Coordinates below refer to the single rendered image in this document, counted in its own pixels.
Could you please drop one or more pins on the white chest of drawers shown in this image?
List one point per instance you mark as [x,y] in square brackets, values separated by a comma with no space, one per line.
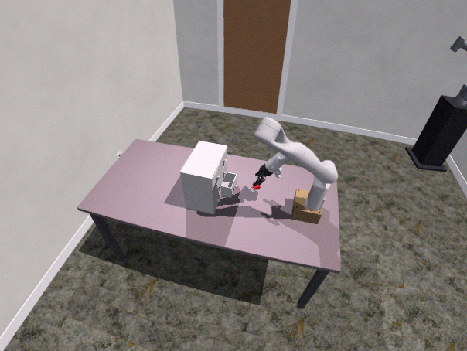
[197,174]

